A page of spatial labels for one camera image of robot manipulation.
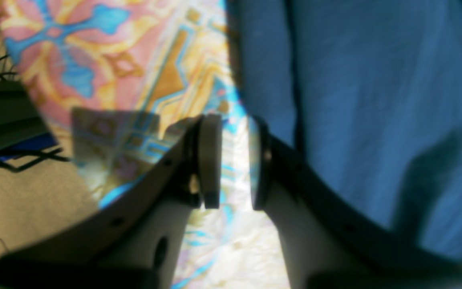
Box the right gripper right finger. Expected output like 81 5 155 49
249 117 462 289

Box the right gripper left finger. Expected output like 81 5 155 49
0 114 223 289

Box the dark navy t-shirt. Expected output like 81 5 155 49
234 0 462 263

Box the patterned tile tablecloth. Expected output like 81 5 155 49
0 0 462 289

